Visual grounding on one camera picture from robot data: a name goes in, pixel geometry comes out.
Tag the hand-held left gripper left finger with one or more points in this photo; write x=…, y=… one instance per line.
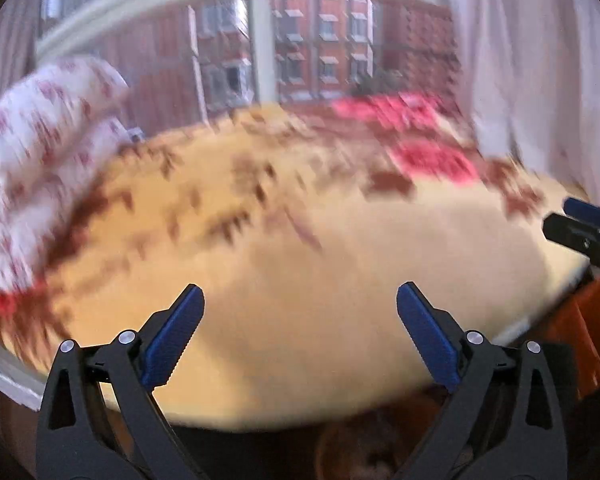
x=175, y=335

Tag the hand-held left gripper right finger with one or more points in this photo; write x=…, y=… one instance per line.
x=427, y=335

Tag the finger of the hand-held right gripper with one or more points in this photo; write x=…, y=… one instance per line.
x=590, y=235

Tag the orange cloth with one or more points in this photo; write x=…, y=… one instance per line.
x=585, y=325

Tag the yellow floral blanket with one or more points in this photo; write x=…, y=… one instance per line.
x=305, y=270

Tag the white curtain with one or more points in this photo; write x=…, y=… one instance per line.
x=530, y=70

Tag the white red floral pillows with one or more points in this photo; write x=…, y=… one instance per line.
x=35, y=160

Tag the red brick building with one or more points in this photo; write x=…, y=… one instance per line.
x=340, y=45

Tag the grey curtain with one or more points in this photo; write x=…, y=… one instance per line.
x=7, y=45

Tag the white bed frame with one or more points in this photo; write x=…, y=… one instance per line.
x=5, y=375

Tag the white window frame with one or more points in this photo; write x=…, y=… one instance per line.
x=262, y=45

